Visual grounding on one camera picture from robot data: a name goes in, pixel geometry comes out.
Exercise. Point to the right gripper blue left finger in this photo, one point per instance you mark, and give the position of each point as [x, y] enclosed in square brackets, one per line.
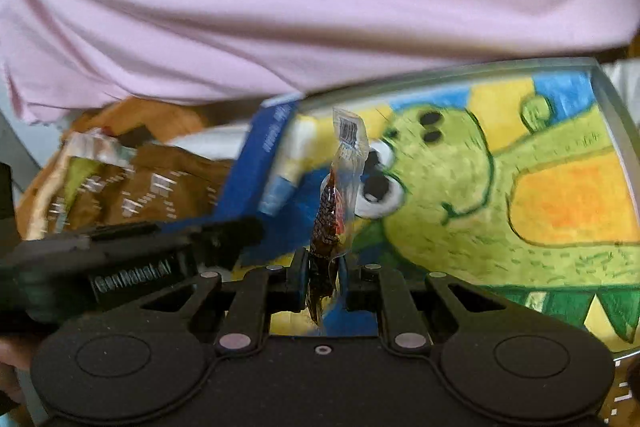
[251, 302]

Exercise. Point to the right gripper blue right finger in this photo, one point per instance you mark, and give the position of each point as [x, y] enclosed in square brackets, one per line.
[384, 292]

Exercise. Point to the clear dried meat packet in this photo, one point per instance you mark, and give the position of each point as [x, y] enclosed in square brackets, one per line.
[333, 230]

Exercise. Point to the dark blue snack box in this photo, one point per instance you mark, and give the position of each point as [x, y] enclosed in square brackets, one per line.
[248, 176]

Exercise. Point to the brown printed blanket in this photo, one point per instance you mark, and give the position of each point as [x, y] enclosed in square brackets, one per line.
[117, 165]

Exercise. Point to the crayon dinosaur drawing paper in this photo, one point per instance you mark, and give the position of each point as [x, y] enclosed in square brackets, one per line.
[475, 206]

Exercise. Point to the grey metal tray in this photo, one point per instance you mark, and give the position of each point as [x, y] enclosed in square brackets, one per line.
[615, 106]

